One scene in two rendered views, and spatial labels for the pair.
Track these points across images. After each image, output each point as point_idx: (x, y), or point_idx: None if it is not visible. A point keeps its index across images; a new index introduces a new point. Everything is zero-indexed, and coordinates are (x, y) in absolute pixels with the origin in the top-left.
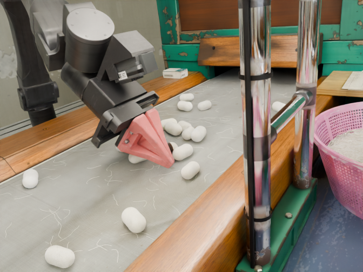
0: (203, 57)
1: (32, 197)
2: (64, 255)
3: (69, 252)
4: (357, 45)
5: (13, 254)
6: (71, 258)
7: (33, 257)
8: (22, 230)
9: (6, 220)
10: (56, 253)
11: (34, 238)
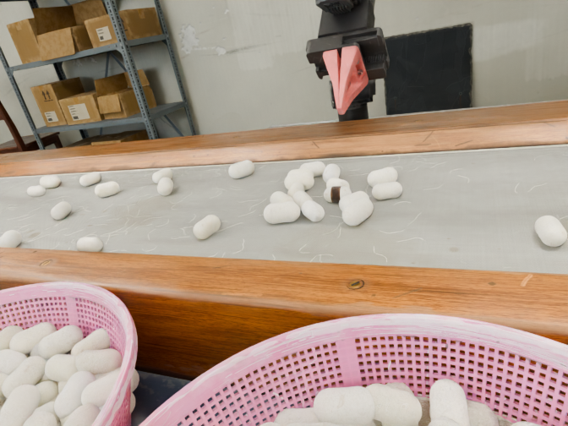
0: None
1: None
2: (551, 229)
3: (559, 230)
4: None
5: (518, 208)
6: (558, 237)
7: (531, 220)
8: (548, 193)
9: (543, 179)
10: (547, 223)
11: (550, 206)
